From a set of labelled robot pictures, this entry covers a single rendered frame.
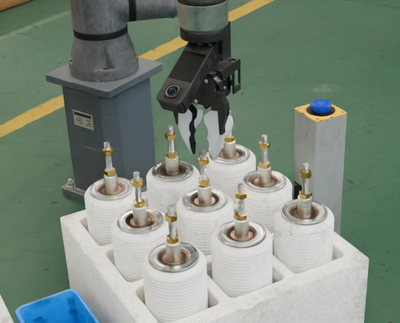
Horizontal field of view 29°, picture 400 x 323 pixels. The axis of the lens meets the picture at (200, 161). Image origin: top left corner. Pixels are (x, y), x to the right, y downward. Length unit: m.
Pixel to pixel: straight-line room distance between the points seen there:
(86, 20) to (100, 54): 0.08
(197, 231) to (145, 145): 0.53
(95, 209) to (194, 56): 0.33
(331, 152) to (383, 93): 0.89
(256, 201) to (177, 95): 0.28
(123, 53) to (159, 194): 0.41
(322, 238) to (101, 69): 0.65
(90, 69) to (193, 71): 0.55
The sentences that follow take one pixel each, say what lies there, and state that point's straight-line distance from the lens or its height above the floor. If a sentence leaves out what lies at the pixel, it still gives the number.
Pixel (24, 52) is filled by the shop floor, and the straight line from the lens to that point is 2.78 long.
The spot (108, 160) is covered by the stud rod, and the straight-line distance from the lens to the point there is 1.32.
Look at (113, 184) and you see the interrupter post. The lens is 1.34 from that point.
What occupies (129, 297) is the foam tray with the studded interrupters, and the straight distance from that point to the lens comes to 1.22.
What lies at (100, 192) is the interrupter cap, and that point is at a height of 0.25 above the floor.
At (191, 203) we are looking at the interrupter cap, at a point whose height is 0.25.
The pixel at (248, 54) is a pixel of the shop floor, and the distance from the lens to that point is 2.63.
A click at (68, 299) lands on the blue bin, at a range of 1.36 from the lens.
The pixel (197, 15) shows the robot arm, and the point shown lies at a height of 0.58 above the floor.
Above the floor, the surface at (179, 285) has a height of 0.24.
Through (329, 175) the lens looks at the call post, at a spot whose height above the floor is 0.19.
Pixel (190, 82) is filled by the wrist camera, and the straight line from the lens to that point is 1.13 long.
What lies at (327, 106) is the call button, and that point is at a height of 0.33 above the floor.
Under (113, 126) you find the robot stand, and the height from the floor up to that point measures 0.20.
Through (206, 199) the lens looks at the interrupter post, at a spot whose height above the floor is 0.26.
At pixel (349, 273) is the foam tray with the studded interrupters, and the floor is 0.16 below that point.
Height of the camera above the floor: 0.93
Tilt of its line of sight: 28 degrees down
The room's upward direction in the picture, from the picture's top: 2 degrees counter-clockwise
